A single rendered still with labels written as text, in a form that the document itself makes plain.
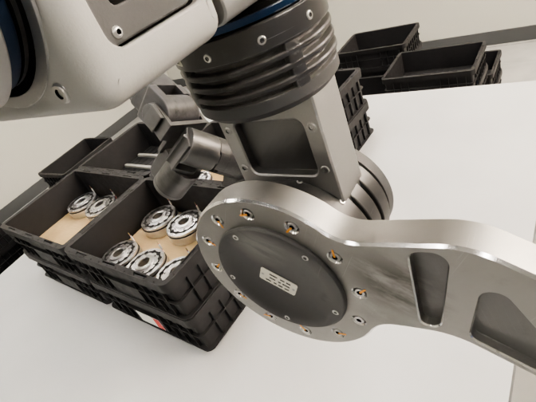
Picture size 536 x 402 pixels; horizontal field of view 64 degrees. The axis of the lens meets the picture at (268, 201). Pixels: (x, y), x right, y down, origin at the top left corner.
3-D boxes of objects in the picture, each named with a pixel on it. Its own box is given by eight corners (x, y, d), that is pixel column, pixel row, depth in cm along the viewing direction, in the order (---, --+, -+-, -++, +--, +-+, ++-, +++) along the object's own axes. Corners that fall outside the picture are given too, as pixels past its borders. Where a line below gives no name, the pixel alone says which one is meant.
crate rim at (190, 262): (256, 196, 98) (252, 188, 96) (169, 296, 81) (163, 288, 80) (150, 183, 123) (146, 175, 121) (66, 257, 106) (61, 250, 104)
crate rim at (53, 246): (150, 183, 123) (146, 175, 121) (66, 257, 106) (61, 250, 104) (80, 173, 147) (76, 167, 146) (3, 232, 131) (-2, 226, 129)
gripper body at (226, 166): (234, 154, 77) (198, 142, 72) (269, 139, 69) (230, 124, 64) (230, 189, 75) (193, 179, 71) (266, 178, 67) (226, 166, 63)
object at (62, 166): (120, 191, 309) (84, 137, 285) (147, 192, 292) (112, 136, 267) (79, 228, 285) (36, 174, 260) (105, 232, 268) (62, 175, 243)
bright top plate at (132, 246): (146, 242, 108) (144, 241, 107) (119, 273, 101) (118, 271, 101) (120, 239, 113) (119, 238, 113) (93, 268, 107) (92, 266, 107)
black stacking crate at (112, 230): (269, 227, 103) (252, 191, 97) (191, 326, 86) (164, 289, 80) (166, 208, 128) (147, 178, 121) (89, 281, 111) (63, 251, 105)
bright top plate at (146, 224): (183, 207, 115) (182, 206, 115) (159, 233, 109) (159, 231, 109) (158, 205, 121) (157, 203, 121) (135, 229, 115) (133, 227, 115)
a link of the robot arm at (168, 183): (147, 97, 63) (189, 96, 70) (118, 147, 70) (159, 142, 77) (191, 159, 61) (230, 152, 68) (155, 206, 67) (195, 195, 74)
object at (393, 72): (491, 125, 218) (486, 39, 193) (481, 159, 200) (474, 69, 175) (412, 128, 241) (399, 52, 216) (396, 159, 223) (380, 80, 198)
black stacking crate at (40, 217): (165, 208, 128) (146, 178, 122) (88, 281, 111) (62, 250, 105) (95, 195, 152) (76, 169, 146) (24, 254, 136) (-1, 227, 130)
